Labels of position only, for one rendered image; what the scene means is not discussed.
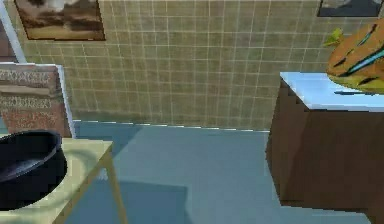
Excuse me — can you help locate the orange striped fish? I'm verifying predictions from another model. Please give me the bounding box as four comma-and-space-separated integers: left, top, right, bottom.
321, 18, 384, 95

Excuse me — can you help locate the pale yellow table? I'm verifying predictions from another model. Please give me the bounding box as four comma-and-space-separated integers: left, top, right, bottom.
0, 133, 129, 224

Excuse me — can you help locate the brown cabinet with white top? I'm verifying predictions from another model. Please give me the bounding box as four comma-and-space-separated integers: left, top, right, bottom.
265, 71, 384, 224

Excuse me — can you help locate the brown framed landscape picture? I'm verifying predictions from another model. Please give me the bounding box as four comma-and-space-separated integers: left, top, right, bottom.
13, 0, 107, 42

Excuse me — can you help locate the brown patterned white-framed panel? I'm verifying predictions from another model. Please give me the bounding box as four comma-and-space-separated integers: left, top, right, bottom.
0, 62, 77, 139

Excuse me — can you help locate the black round pot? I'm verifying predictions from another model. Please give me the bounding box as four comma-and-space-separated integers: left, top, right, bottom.
0, 129, 69, 212

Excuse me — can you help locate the dark framed picture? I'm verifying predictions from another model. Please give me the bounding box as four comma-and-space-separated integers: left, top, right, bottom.
316, 0, 384, 18

